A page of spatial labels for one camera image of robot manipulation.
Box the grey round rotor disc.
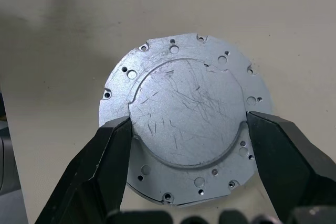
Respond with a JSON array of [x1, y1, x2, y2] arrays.
[[99, 32, 274, 206]]

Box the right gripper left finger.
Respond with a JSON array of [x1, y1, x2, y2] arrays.
[[35, 115, 135, 224]]

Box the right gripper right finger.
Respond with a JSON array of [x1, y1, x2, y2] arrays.
[[247, 110, 336, 224]]

